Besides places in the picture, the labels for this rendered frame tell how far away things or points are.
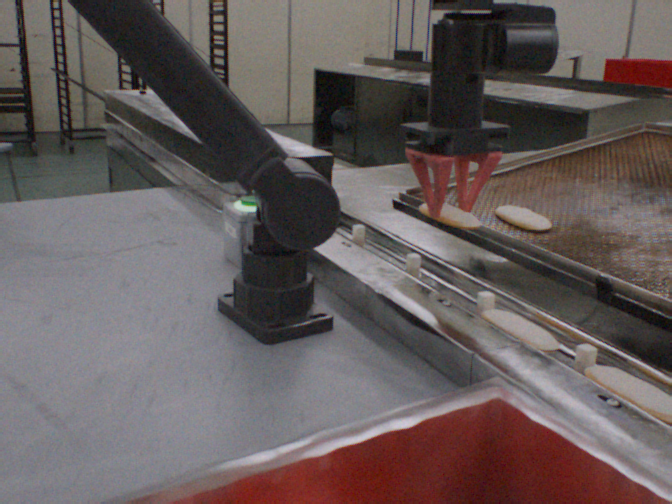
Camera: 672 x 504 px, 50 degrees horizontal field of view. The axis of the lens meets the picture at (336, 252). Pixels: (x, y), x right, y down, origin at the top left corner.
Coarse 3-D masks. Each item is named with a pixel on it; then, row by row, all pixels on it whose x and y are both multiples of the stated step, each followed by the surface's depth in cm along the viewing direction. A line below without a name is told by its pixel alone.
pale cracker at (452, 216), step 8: (424, 208) 82; (448, 208) 80; (456, 208) 80; (440, 216) 79; (448, 216) 78; (456, 216) 77; (464, 216) 77; (472, 216) 78; (448, 224) 77; (456, 224) 76; (464, 224) 76; (472, 224) 76; (480, 224) 77
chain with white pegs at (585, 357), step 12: (60, 72) 401; (96, 96) 288; (360, 228) 97; (360, 240) 98; (408, 264) 86; (456, 300) 80; (480, 300) 74; (492, 300) 74; (480, 312) 74; (576, 348) 63; (588, 348) 62; (576, 360) 63; (588, 360) 62
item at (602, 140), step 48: (576, 144) 118; (624, 144) 118; (480, 192) 105; (528, 192) 102; (576, 192) 99; (624, 192) 97; (528, 240) 86; (576, 240) 84; (624, 240) 82; (624, 288) 70
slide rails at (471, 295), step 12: (348, 228) 104; (372, 240) 99; (372, 252) 93; (384, 252) 94; (396, 252) 94; (420, 264) 89; (432, 276) 85; (444, 276) 85; (456, 288) 81; (468, 288) 81; (468, 300) 79; (564, 348) 67; (600, 360) 64
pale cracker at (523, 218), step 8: (504, 208) 94; (512, 208) 94; (520, 208) 93; (504, 216) 92; (512, 216) 91; (520, 216) 90; (528, 216) 90; (536, 216) 90; (520, 224) 89; (528, 224) 88; (536, 224) 88; (544, 224) 88
